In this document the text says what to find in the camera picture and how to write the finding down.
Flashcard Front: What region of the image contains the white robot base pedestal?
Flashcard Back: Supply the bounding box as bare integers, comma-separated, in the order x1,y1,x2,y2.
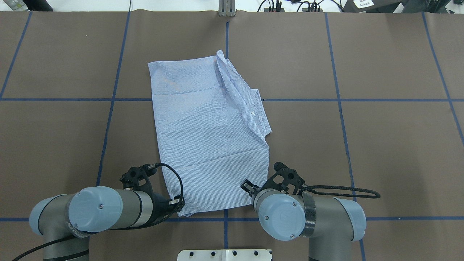
177,249,273,261

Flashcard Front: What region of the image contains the light blue striped shirt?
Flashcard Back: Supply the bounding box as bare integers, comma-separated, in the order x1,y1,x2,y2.
148,50,271,217

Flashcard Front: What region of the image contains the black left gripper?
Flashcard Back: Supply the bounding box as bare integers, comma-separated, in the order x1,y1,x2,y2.
120,164,185,223

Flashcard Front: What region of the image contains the grey aluminium frame post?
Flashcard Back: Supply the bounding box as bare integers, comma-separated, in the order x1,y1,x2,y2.
218,0,236,17

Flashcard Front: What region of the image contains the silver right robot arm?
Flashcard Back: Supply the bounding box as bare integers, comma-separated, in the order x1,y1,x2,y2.
240,162,379,261

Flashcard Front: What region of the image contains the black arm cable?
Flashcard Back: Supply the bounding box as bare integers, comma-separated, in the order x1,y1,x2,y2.
301,185,381,199

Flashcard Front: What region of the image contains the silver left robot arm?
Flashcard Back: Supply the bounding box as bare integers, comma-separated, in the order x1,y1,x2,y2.
15,162,185,261

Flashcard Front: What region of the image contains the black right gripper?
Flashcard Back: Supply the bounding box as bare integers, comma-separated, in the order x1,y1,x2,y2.
240,162,305,198

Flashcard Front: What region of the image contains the black labelled box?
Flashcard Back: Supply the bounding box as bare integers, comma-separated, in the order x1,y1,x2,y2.
342,0,402,13

